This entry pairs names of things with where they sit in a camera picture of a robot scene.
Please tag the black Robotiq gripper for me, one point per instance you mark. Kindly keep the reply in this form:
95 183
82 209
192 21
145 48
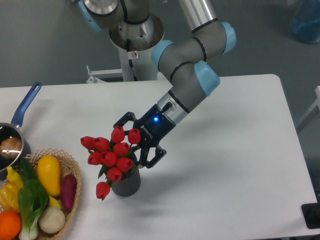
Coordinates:
154 125

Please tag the red tulip bouquet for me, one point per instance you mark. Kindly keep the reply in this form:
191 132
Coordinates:
106 152

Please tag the dark grey ribbed vase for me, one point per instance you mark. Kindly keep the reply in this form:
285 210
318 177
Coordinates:
130 180

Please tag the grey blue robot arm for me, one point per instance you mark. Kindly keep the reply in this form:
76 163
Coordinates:
183 65

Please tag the woven bamboo basket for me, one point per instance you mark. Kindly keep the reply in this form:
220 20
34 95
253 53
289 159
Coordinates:
68 166

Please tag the purple eggplant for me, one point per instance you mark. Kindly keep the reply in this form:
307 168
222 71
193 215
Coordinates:
68 191

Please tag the yellow squash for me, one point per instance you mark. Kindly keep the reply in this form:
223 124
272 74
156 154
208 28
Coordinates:
49 174

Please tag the yellow lemon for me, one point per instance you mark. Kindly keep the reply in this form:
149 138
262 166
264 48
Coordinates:
54 202

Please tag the green cucumber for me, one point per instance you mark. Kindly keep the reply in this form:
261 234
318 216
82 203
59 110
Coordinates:
26 170

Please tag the white garlic bulb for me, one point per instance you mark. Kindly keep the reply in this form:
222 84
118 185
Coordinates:
52 220

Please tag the green bok choy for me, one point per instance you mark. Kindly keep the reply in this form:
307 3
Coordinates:
32 200

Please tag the brown bun in pan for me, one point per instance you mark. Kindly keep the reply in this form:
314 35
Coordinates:
10 148

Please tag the yellow bell pepper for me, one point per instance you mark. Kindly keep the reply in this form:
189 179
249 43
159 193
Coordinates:
9 192

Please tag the orange fruit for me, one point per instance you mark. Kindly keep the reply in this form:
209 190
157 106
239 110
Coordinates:
10 224

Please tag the black box at table edge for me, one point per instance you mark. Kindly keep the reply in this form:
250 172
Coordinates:
311 214

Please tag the blue translucent container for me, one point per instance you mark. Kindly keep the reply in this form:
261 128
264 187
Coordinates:
305 24

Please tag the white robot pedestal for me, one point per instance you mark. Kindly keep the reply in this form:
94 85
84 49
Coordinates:
135 43

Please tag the blue handled saucepan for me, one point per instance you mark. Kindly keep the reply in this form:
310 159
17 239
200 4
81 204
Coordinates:
12 129

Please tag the white frame at right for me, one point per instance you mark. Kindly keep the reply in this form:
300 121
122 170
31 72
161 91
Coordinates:
312 111

